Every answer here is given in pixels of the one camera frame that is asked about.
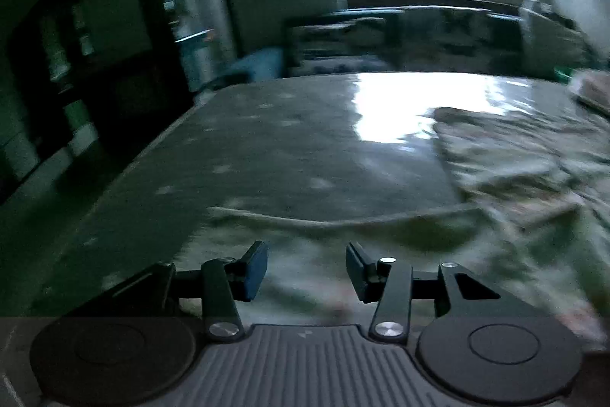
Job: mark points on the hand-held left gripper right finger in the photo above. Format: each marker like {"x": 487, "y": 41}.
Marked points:
{"x": 357, "y": 271}

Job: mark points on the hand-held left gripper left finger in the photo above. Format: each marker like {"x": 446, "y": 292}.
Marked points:
{"x": 256, "y": 269}

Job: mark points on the pale dotted striped garment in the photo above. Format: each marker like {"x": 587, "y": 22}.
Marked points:
{"x": 500, "y": 159}

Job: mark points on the blue sofa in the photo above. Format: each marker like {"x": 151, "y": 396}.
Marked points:
{"x": 257, "y": 63}

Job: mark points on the dark cabinet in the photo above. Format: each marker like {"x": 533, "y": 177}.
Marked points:
{"x": 95, "y": 102}

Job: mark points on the large butterfly print cushion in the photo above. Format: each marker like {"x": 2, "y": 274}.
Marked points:
{"x": 457, "y": 37}

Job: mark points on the green bowl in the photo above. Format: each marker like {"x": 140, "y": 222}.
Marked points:
{"x": 562, "y": 73}

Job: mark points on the white pillow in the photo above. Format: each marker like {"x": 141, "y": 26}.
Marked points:
{"x": 548, "y": 40}

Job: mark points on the dark door frame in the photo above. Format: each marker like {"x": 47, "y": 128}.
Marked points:
{"x": 143, "y": 6}

